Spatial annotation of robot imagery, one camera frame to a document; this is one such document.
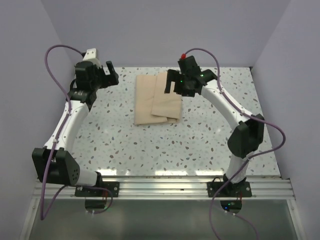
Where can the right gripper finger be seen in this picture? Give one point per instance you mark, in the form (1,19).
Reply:
(170,79)
(172,73)

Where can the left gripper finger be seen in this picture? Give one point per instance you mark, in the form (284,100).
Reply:
(110,67)
(113,78)

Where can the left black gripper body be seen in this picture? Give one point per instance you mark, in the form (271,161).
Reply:
(101,80)

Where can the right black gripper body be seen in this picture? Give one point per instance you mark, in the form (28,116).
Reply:
(182,87)

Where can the beige surgical drape cloth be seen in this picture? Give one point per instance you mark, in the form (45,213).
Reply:
(152,105)

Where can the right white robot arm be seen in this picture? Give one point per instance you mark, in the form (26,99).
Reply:
(247,130)

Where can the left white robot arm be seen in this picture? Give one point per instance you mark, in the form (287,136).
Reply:
(54,163)

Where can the aluminium extrusion rail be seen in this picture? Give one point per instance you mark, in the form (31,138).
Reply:
(196,188)

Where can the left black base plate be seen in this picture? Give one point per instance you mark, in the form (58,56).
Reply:
(107,189)

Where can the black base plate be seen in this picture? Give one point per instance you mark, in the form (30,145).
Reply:
(228,191)
(107,189)

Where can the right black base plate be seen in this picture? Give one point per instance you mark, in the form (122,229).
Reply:
(228,191)

